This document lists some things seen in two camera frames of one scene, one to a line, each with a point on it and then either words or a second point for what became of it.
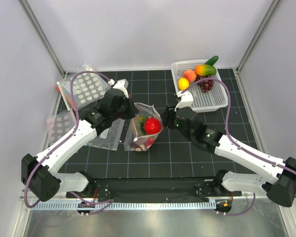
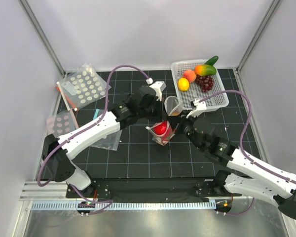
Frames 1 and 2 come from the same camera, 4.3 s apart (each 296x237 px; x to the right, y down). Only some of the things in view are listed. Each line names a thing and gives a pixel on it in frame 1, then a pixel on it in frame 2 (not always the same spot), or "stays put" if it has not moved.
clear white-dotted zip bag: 145,127 → 162,131
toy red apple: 152,126 → 164,129
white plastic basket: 214,99 stays put
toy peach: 190,75 stays put
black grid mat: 174,154 stays put
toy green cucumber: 212,60 stays put
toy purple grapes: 205,85 stays put
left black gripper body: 125,111 → 154,111
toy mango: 205,69 stays put
